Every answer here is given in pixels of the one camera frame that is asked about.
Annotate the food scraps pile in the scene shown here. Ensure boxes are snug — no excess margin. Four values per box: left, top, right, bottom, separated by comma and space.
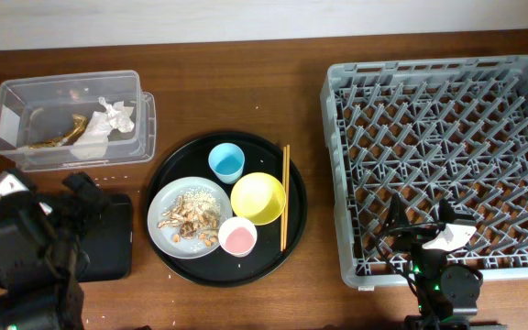
157, 189, 221, 247

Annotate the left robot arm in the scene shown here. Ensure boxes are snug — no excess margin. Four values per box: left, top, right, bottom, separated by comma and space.
0, 169, 110, 329

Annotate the pink cup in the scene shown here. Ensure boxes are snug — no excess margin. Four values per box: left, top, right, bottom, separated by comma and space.
218, 217, 258, 258

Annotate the yellow bowl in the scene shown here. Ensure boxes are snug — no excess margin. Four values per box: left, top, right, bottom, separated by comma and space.
230, 172, 283, 226

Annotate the round black serving tray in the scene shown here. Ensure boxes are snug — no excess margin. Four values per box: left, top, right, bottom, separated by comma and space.
145, 131, 308, 287

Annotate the grey plate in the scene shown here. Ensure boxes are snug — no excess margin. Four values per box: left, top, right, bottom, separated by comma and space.
147, 177, 233, 259

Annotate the black rectangular tray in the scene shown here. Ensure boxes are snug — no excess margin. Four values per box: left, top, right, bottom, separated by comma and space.
76, 193, 133, 282

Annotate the clear plastic waste bin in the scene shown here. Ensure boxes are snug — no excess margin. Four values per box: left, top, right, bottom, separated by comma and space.
0, 71, 157, 171

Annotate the grey dishwasher rack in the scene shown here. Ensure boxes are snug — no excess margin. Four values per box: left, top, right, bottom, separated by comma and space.
320, 55, 528, 290

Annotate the blue cup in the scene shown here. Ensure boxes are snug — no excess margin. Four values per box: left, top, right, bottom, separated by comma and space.
208, 142, 245, 184

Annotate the white napkin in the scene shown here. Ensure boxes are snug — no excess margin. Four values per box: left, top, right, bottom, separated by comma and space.
71, 97, 135, 160

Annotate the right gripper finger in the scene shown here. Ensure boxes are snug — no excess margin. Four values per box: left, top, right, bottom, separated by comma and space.
383, 193, 410, 231
438, 199, 475, 226

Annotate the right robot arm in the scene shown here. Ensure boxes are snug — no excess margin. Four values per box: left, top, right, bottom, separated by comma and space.
375, 193, 483, 330

